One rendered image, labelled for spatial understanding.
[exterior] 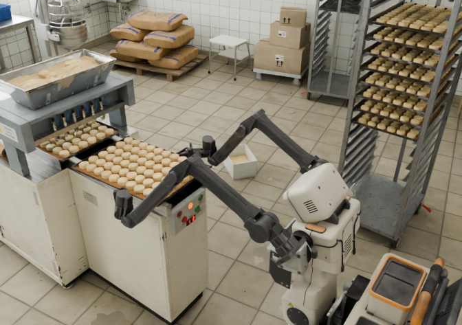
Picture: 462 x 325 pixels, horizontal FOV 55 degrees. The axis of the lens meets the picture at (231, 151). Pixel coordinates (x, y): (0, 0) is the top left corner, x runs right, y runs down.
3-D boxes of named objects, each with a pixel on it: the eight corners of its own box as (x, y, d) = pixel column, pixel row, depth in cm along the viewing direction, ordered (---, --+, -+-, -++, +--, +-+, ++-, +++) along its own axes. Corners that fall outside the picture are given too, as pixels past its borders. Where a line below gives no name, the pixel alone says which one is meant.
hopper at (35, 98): (-1, 102, 230) (-8, 77, 222) (87, 71, 268) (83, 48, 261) (32, 117, 215) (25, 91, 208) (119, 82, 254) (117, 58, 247)
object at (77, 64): (-1, 91, 227) (-4, 79, 223) (85, 62, 264) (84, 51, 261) (30, 104, 213) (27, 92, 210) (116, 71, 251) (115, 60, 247)
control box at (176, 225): (169, 233, 216) (168, 211, 209) (201, 208, 233) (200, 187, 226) (174, 236, 214) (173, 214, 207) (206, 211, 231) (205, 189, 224)
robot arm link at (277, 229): (280, 239, 154) (287, 231, 158) (261, 216, 154) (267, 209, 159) (264, 251, 159) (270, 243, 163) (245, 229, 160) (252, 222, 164)
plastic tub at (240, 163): (222, 162, 401) (222, 147, 393) (245, 158, 407) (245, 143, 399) (232, 180, 377) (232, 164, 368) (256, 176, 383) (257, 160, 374)
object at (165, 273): (90, 277, 283) (63, 158, 237) (130, 247, 307) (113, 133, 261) (172, 334, 249) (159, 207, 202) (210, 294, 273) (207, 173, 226)
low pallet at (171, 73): (102, 68, 600) (101, 60, 594) (137, 51, 662) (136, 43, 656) (179, 83, 557) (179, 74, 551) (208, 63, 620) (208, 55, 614)
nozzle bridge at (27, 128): (-1, 163, 243) (-19, 106, 225) (103, 115, 293) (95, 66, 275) (35, 184, 226) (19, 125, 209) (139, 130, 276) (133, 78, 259)
